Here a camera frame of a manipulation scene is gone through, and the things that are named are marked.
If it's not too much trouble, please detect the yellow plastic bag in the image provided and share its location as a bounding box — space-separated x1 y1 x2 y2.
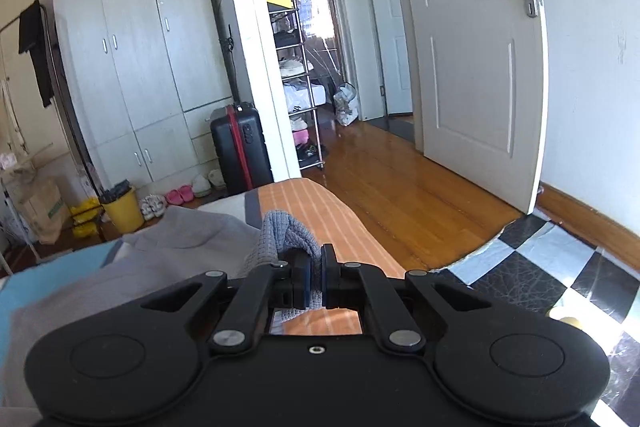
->
69 197 103 238

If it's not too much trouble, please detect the plain white hallway door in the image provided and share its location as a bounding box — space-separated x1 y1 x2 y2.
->
355 0 415 120

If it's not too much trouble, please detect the white plastic bag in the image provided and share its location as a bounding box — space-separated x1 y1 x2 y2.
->
332 82 361 126

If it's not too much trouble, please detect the brown paper bag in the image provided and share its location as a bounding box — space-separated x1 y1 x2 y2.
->
17 177 71 245

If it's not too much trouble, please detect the white wardrobe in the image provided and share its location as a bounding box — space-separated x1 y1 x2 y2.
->
50 0 236 188

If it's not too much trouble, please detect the yellow trash bin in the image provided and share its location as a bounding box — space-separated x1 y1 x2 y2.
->
97 179 146 233

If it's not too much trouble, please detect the black wall cable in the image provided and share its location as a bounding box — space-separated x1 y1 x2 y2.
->
217 0 238 108

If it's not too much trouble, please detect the black white checkered mat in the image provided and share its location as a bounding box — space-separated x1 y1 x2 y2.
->
435 212 640 427

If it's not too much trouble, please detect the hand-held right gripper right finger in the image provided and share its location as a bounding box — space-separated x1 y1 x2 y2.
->
321 244 501 354

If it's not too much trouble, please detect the metal shoe rack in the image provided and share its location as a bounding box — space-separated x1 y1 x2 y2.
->
265 0 326 170

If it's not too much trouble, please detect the black hanging garment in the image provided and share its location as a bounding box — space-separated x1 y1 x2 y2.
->
18 0 56 108

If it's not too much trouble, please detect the grey knit sweater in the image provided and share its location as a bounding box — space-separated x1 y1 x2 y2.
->
7 206 326 410

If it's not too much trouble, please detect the beige wooden cabinet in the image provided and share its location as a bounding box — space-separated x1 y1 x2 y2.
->
0 0 76 188

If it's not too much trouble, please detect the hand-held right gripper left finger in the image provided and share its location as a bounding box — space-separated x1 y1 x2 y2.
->
132 253 313 355

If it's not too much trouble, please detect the black red suitcase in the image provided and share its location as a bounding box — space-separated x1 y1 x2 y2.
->
209 103 275 195

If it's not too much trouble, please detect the white door with metal handle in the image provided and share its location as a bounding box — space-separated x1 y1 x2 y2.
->
385 0 551 215

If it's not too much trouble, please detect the yellow slipper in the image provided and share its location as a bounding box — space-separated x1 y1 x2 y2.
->
550 309 586 333

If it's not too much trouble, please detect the bed with striped sheet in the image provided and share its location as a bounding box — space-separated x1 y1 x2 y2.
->
0 177 407 410

